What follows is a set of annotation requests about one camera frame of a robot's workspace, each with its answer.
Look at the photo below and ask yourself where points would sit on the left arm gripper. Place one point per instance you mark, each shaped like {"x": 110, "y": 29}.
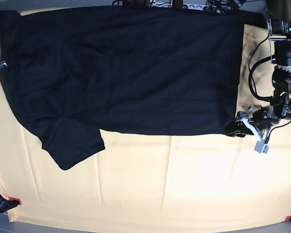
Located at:
{"x": 260, "y": 120}

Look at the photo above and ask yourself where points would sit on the dark navy T-shirt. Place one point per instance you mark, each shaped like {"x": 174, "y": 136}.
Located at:
{"x": 74, "y": 72}

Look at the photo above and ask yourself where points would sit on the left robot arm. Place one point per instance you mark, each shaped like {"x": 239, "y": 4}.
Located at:
{"x": 278, "y": 20}

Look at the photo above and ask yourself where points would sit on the yellow table cloth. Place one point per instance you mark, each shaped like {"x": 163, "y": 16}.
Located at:
{"x": 148, "y": 184}

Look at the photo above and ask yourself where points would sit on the white power strip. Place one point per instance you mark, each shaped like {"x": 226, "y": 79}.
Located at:
{"x": 219, "y": 6}

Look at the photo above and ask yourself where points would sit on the red black clamp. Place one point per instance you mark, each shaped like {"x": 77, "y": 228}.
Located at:
{"x": 9, "y": 204}

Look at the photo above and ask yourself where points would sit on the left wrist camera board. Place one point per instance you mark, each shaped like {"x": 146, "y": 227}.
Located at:
{"x": 261, "y": 147}

